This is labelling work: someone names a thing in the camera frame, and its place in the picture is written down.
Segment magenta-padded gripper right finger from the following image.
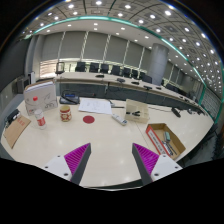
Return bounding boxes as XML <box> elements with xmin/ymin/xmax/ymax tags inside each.
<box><xmin>131</xmin><ymin>142</ymin><xmax>183</xmax><ymax>186</ymax></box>

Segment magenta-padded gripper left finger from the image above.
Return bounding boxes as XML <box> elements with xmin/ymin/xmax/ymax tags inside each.
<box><xmin>43</xmin><ymin>142</ymin><xmax>92</xmax><ymax>186</ymax></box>

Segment clear red-capped water bottle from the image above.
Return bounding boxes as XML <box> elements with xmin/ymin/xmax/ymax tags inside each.
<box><xmin>34</xmin><ymin>109</ymin><xmax>48</xmax><ymax>130</ymax></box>

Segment flat round red coaster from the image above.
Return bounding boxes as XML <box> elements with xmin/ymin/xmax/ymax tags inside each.
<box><xmin>82</xmin><ymin>115</ymin><xmax>96</xmax><ymax>125</ymax></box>

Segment red flower-patterned mug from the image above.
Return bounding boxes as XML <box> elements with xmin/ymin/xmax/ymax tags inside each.
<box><xmin>59</xmin><ymin>104</ymin><xmax>73</xmax><ymax>123</ymax></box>

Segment white remote control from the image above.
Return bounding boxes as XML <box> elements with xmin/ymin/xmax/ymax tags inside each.
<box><xmin>111</xmin><ymin>113</ymin><xmax>128</xmax><ymax>127</ymax></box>

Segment white open cardboard box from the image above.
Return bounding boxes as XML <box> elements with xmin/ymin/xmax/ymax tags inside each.
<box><xmin>124</xmin><ymin>98</ymin><xmax>150</xmax><ymax>124</ymax></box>

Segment white printed paper sheet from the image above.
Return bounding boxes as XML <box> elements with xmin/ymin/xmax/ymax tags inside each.
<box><xmin>78</xmin><ymin>97</ymin><xmax>114</xmax><ymax>116</ymax></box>

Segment black conference microphone console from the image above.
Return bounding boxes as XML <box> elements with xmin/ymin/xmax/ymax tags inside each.
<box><xmin>59</xmin><ymin>92</ymin><xmax>81</xmax><ymax>106</ymax></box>

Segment brown paper envelope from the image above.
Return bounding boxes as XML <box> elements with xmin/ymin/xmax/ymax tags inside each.
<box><xmin>3</xmin><ymin>114</ymin><xmax>32</xmax><ymax>149</ymax></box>

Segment white paper carton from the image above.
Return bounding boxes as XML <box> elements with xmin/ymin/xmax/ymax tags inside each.
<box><xmin>23</xmin><ymin>79</ymin><xmax>59</xmax><ymax>117</ymax></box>

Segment long curved conference desk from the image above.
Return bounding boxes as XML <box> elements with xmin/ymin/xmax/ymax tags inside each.
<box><xmin>54</xmin><ymin>71</ymin><xmax>208</xmax><ymax>111</ymax></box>

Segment black power adapter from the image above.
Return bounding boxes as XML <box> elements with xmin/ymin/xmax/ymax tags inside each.
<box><xmin>4</xmin><ymin>108</ymin><xmax>22</xmax><ymax>129</ymax></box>

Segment group of black office chairs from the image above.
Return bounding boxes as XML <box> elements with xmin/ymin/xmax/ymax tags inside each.
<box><xmin>74</xmin><ymin>61</ymin><xmax>154</xmax><ymax>84</ymax></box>

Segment group of round ceiling lights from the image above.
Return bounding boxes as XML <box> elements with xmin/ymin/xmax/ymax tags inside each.
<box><xmin>21</xmin><ymin>0</ymin><xmax>223</xmax><ymax>88</ymax></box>

